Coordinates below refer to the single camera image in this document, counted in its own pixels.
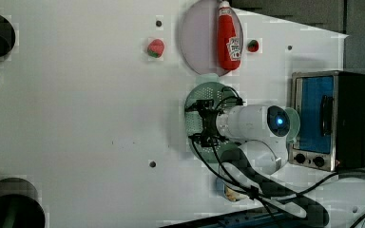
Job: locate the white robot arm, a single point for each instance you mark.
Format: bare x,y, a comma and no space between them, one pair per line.
244,145

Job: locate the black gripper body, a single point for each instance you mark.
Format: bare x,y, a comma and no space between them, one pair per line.
210,135

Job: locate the small red strawberry toy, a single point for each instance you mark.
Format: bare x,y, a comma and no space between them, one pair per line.
253,46

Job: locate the black toaster oven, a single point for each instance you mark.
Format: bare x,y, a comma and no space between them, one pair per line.
331,108

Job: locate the black round holder lower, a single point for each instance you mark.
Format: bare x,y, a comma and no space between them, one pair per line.
19,206

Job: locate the mint green strainer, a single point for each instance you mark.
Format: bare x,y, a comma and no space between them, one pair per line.
217,117

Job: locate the red ketchup bottle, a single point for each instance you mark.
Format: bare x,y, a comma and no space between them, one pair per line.
228,42

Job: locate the lilac round plate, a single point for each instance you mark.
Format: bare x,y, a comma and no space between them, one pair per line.
198,37

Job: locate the blue bowl with chips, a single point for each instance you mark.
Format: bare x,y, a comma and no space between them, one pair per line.
228,193

